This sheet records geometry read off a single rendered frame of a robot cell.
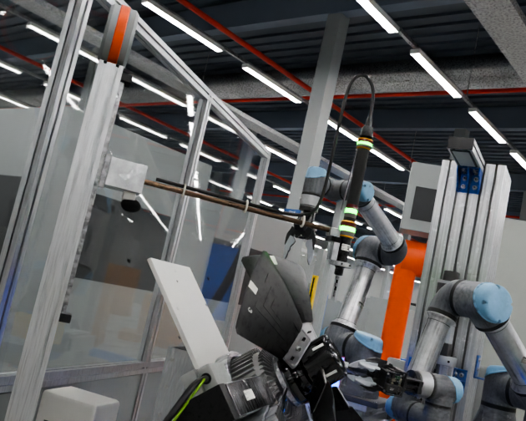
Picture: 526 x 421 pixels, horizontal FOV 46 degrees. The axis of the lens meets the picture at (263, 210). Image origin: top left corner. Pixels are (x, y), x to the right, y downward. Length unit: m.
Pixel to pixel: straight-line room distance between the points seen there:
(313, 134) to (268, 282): 7.43
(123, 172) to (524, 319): 2.48
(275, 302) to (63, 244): 0.51
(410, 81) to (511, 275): 8.01
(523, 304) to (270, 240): 3.29
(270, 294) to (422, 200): 4.33
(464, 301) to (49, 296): 1.20
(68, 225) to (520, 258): 2.56
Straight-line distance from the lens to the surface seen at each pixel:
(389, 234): 2.46
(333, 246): 1.71
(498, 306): 2.00
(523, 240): 3.55
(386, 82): 11.47
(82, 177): 1.54
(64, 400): 1.75
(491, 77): 10.70
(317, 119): 8.88
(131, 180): 1.55
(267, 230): 6.19
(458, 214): 2.60
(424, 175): 5.75
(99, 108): 1.57
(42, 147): 1.63
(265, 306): 1.44
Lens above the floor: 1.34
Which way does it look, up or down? 7 degrees up
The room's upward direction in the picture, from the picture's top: 12 degrees clockwise
